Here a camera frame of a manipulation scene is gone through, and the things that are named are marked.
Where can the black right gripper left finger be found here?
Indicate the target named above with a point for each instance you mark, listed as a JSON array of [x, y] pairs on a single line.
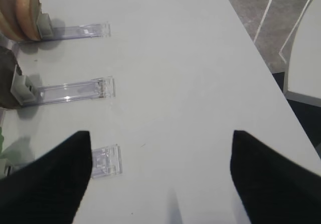
[[50, 189]]

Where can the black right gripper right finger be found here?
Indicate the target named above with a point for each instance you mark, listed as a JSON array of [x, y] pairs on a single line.
[[272, 188]]

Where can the green lettuce leaf upright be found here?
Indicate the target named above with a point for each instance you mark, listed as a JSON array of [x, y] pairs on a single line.
[[2, 146]]

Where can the brown meat patty upright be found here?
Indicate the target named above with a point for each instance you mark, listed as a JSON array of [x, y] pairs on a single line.
[[8, 64]]

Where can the white neighbouring table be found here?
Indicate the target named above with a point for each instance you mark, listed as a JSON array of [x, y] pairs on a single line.
[[302, 76]]

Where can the sesame bun half left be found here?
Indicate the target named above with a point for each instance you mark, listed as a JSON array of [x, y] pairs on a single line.
[[9, 23]]

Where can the sesame bun half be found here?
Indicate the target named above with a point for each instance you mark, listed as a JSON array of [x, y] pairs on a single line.
[[9, 23], [27, 12]]

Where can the sesame bun half right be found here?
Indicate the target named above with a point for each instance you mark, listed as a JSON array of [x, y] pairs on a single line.
[[27, 12]]

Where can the clear holder rail lettuce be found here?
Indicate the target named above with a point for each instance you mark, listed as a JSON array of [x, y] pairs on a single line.
[[106, 162]]

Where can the clear holder rail patty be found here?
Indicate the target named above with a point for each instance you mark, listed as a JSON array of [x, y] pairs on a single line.
[[27, 94]]

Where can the clear holder rail right buns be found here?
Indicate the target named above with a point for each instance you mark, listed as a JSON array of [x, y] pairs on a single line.
[[48, 32]]

